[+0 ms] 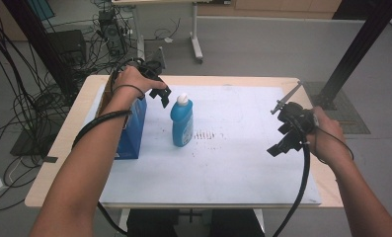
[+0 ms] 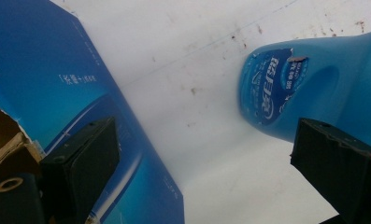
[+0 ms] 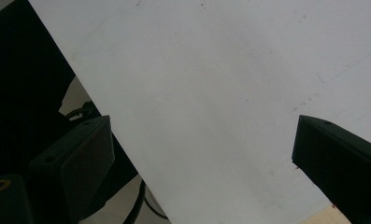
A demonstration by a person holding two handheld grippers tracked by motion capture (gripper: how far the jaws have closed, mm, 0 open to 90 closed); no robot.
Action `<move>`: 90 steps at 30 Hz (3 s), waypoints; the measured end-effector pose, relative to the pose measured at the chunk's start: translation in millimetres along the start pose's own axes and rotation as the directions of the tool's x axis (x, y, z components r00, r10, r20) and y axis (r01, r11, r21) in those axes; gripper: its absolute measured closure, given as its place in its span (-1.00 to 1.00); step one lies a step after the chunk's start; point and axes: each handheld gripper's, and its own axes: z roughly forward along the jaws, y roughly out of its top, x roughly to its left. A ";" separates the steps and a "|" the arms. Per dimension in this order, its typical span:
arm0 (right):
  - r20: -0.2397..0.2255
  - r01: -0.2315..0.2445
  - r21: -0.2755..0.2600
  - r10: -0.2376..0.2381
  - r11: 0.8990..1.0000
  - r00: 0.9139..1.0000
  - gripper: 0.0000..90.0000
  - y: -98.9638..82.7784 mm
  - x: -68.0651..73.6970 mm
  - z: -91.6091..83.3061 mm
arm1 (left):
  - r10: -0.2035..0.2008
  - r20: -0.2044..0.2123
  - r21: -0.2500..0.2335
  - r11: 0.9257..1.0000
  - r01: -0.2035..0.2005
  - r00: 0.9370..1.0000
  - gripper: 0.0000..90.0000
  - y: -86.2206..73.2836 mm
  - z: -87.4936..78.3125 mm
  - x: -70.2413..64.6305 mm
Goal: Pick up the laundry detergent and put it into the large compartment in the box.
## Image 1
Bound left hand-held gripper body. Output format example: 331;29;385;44
134;46;168;87

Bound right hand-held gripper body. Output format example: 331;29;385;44
270;80;319;141

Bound blue bottle with white cap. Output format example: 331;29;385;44
169;92;196;148

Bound blue cardboard box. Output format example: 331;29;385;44
96;76;148;161

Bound person's left hand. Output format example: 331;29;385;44
112;65;168;100

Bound person's right hand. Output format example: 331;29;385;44
306;106;354;166

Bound white desk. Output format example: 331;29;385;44
111;0;232;65

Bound grey floor mat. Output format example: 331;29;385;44
301;81;371;135

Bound computer tower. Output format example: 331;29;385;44
98;9;128;57

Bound light wooden table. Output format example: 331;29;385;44
25;74;345;209

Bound black box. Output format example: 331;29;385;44
46;29;88;67

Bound wooden cabinet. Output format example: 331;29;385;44
196;0;343;20

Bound person's legs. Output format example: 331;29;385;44
126;208;266;237

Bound black wrist strap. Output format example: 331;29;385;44
113;84;146;101
315;126;354;164

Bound right hand-held gripper cable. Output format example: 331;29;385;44
272;142;312;237

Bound hand-held gripper cable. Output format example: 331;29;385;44
272;142;312;237
71;110;132;236

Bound left hand-held gripper cable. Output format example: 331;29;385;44
71;110;132;236

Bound black metal post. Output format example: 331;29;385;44
310;0;392;112
0;0;79;100

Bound tangle of black cables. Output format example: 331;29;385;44
0;6;118;211

